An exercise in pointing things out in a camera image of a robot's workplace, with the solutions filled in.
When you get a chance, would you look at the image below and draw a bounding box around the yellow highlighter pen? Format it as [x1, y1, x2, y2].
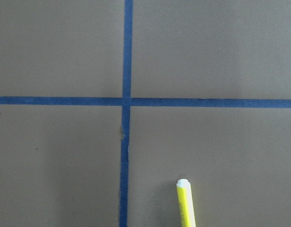
[176, 179, 196, 227]

